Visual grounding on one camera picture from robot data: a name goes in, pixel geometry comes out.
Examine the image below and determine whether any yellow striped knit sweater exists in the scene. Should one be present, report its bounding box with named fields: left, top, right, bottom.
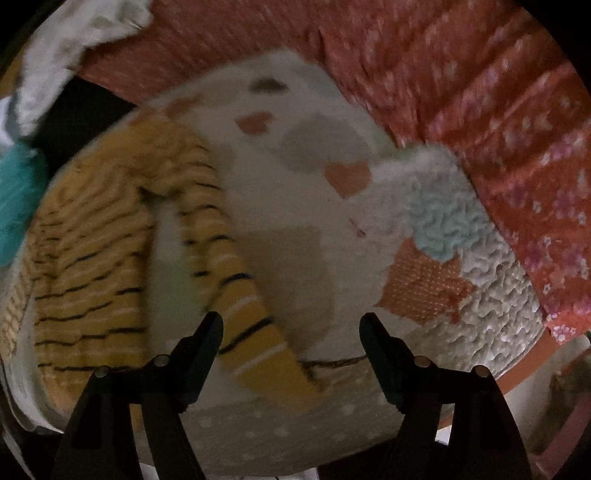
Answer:
left=1, top=115, right=320, bottom=415

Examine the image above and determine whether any white patchwork round rug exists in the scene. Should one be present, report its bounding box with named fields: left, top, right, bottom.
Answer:
left=0, top=48, right=555, bottom=476

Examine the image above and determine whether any teal plush cushion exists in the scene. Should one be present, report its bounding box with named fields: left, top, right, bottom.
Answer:
left=0, top=142, right=48, bottom=267

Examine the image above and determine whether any red floral bedspread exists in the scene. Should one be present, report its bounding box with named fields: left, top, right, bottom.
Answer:
left=79, top=1, right=590, bottom=343

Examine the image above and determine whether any white floral cloth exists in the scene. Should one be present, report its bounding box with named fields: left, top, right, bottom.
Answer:
left=6, top=0, right=152, bottom=140

